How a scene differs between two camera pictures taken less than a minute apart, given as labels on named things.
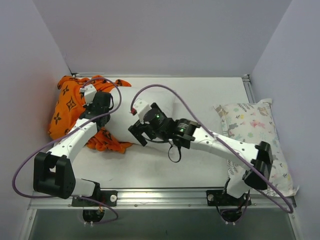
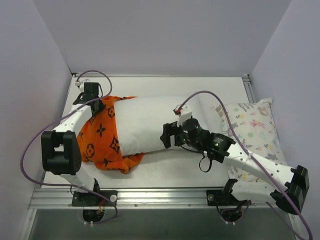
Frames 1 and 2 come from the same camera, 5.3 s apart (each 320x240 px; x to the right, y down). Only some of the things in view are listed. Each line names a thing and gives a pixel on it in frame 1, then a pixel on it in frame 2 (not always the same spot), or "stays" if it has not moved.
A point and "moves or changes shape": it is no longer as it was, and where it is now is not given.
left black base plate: [109, 198] stays
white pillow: [121, 118] moves or changes shape
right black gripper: [138, 131] -> [172, 135]
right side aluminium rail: [248, 87] stays
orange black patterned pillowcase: [69, 103] -> [98, 140]
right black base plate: [218, 198] stays
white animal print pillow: [253, 122] stays
